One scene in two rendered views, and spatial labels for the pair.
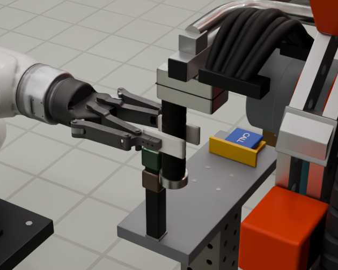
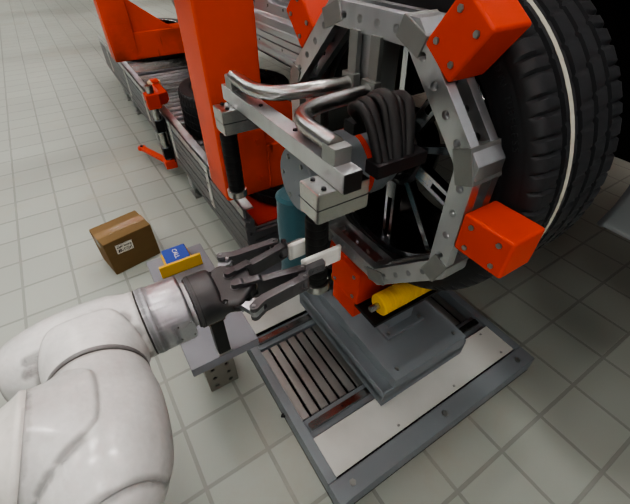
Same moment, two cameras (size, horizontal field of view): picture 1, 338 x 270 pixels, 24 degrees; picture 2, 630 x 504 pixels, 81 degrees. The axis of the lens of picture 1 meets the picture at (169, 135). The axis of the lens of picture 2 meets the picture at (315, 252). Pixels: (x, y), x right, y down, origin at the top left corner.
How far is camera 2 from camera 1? 0.90 m
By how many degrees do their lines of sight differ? 51
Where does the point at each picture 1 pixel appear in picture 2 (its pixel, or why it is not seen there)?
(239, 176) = not seen: hidden behind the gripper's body
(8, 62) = (111, 318)
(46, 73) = (165, 292)
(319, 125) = (494, 148)
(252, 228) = (521, 242)
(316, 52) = (456, 99)
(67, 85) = (200, 284)
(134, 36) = not seen: outside the picture
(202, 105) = (361, 202)
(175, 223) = not seen: hidden behind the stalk
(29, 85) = (163, 318)
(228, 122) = (65, 272)
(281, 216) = (509, 224)
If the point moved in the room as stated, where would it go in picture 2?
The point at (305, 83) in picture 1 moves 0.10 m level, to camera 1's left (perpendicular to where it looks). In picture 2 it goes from (467, 125) to (454, 155)
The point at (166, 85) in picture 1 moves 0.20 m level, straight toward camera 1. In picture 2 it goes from (328, 207) to (480, 248)
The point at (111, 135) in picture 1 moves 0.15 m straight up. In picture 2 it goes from (293, 287) to (288, 196)
